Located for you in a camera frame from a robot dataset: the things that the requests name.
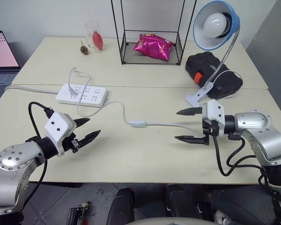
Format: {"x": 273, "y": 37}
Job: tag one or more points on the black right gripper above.
{"x": 210, "y": 129}

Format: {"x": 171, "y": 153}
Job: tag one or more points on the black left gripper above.
{"x": 71, "y": 143}

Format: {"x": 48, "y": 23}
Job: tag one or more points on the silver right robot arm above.
{"x": 260, "y": 131}

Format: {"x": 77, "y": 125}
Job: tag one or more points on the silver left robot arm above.
{"x": 12, "y": 161}

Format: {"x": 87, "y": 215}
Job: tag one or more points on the white light bulb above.
{"x": 215, "y": 23}

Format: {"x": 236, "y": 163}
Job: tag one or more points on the blue clamp desk lamp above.
{"x": 235, "y": 22}

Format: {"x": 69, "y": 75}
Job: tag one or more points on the white power strip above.
{"x": 93, "y": 93}

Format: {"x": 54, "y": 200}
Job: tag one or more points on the black tool case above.
{"x": 203, "y": 64}

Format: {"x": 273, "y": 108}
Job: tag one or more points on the dark rounded shape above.
{"x": 121, "y": 206}
{"x": 178, "y": 199}

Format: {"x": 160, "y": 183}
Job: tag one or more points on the pink snack bag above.
{"x": 153, "y": 48}

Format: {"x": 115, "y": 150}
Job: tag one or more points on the red rubber bulb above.
{"x": 98, "y": 41}

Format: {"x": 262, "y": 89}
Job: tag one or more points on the clear drinking glass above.
{"x": 90, "y": 35}

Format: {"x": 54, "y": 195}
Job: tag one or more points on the white sneaker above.
{"x": 222, "y": 218}

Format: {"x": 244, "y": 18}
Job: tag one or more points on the grey laptop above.
{"x": 1, "y": 51}

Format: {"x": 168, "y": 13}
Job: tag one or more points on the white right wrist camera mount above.
{"x": 214, "y": 110}

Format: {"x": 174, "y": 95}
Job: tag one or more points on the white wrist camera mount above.
{"x": 57, "y": 124}
{"x": 214, "y": 110}

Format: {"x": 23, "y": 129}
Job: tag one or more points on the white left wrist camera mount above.
{"x": 57, "y": 124}

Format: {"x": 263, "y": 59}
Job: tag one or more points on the black metal floor bracket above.
{"x": 75, "y": 214}

